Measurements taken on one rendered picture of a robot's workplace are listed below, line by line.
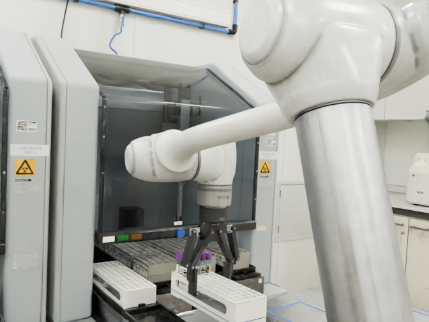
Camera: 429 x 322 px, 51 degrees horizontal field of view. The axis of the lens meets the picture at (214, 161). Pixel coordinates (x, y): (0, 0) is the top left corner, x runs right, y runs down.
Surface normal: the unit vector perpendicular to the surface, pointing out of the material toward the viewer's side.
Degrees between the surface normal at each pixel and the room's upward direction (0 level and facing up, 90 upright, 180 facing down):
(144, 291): 90
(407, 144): 90
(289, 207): 90
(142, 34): 90
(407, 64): 120
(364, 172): 73
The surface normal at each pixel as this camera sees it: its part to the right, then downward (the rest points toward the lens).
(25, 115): 0.57, 0.07
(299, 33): 0.06, 0.16
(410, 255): -0.82, -0.01
